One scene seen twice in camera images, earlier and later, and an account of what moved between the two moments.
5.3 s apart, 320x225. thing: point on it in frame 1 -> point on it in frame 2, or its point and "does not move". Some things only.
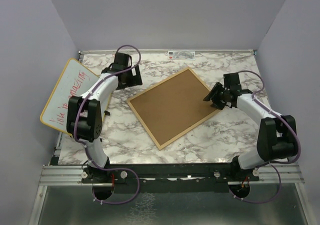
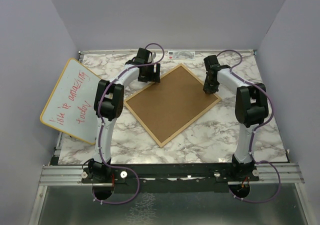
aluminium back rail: x=171 y=52 does not move
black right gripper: x=213 y=95 -> x=207 y=88
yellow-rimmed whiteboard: x=75 y=79 does not move
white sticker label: x=181 y=55 does not move
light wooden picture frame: x=160 y=147 -> x=189 y=122
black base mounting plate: x=171 y=178 does not move
